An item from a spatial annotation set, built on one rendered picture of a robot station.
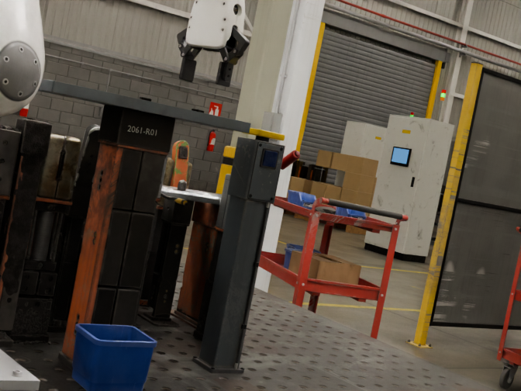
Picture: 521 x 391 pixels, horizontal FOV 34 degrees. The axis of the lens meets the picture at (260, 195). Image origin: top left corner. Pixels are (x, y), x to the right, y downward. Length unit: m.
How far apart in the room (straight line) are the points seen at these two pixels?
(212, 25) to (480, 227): 4.94
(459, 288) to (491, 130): 1.15
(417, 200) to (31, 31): 10.91
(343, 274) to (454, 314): 2.41
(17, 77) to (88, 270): 0.50
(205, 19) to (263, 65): 7.41
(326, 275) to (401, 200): 8.09
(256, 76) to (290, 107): 3.23
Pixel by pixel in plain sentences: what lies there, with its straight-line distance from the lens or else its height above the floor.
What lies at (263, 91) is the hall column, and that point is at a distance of 8.93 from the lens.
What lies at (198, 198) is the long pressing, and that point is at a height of 1.00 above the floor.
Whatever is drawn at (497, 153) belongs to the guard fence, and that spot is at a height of 1.43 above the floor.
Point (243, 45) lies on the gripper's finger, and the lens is 1.47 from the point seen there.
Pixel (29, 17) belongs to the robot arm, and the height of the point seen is 1.23.
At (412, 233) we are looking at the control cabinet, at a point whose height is 0.40.
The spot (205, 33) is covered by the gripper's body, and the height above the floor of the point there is 1.30.
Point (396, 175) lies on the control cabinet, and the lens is 12.08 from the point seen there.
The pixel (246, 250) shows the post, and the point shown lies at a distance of 1.57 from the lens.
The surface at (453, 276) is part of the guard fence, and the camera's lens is 6.18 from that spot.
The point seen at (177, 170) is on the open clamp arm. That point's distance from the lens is 2.03.
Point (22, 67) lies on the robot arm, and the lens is 1.05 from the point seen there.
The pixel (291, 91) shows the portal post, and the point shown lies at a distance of 5.71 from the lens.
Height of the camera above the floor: 1.12
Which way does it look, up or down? 3 degrees down
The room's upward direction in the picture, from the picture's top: 11 degrees clockwise
